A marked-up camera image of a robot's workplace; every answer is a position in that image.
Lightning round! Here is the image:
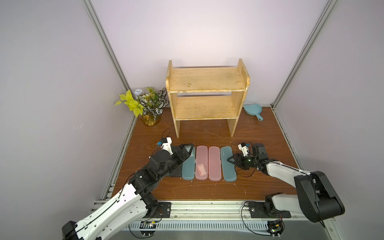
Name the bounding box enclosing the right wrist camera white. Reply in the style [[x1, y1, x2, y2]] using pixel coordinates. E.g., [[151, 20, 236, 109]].
[[238, 143, 250, 157]]

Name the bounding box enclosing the teal dustpan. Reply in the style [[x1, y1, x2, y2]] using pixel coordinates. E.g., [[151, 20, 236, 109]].
[[243, 104, 264, 121]]

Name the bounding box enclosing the teal pencil case shelf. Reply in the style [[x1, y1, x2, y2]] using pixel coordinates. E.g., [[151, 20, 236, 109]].
[[220, 146, 237, 182]]

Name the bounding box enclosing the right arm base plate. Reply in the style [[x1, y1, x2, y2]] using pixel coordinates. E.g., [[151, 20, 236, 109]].
[[245, 202, 292, 219]]

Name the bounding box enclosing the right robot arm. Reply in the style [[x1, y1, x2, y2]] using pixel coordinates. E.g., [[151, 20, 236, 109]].
[[224, 143, 345, 223]]

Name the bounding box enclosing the left black cable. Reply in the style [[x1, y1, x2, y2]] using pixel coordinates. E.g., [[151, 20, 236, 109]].
[[128, 215, 164, 240]]

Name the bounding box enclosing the right black cable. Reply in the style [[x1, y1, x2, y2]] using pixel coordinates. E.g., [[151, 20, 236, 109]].
[[240, 203, 275, 237]]

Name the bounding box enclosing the pink pencil case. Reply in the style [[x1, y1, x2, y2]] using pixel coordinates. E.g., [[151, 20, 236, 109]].
[[195, 146, 209, 180], [208, 146, 222, 182]]

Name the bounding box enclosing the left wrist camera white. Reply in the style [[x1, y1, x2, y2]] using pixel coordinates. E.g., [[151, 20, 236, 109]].
[[158, 137, 173, 155]]

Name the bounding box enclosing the light teal large pencil case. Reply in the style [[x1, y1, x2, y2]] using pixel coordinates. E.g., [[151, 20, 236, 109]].
[[182, 147, 196, 180]]

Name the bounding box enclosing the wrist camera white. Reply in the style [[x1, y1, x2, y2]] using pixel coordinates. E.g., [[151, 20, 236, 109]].
[[158, 137, 173, 155], [238, 143, 250, 157]]

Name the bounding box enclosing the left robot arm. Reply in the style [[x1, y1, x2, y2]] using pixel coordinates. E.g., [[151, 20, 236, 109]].
[[62, 144, 194, 240]]

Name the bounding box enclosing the black cable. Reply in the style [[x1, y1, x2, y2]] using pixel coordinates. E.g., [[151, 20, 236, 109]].
[[240, 203, 275, 237], [128, 215, 164, 240]]

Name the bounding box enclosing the circuit board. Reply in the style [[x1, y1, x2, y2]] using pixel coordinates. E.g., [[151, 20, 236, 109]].
[[267, 219, 285, 238], [139, 221, 158, 239]]

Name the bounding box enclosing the right circuit board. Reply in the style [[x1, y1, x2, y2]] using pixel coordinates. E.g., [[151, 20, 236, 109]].
[[267, 219, 285, 238]]

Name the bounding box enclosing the wooden two-tier shelf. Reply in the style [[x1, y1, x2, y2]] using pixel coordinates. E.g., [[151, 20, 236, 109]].
[[166, 59, 251, 136]]

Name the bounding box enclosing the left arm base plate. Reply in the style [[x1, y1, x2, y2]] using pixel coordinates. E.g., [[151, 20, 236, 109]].
[[145, 202, 172, 219]]

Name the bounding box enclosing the black pencil case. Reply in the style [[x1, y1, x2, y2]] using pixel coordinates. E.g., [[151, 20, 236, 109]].
[[170, 166, 183, 178]]

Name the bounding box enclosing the aluminium mounting rail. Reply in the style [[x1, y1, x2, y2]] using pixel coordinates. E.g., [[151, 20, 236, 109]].
[[79, 200, 343, 240]]

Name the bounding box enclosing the left circuit board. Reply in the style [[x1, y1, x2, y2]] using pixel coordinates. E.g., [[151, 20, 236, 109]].
[[139, 221, 158, 239]]

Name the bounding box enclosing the potted plant in glass vase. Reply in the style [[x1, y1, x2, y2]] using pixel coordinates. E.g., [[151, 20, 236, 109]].
[[115, 87, 169, 127]]

